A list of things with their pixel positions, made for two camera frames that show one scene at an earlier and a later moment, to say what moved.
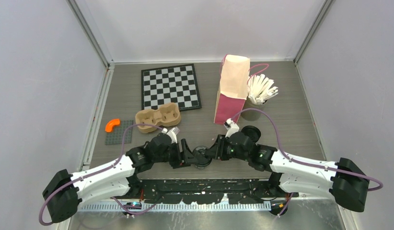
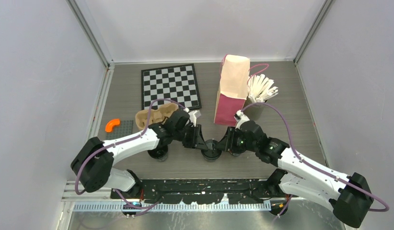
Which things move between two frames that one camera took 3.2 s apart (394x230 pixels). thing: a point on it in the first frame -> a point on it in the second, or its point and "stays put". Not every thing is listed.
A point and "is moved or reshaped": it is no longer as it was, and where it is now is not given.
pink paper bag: [234, 72] stays put
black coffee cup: [203, 160] is moved or reshaped
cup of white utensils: [260, 88] stays put
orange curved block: [111, 123] stays put
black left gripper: [178, 162] -> [197, 141]
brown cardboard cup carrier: [167, 115] stays put
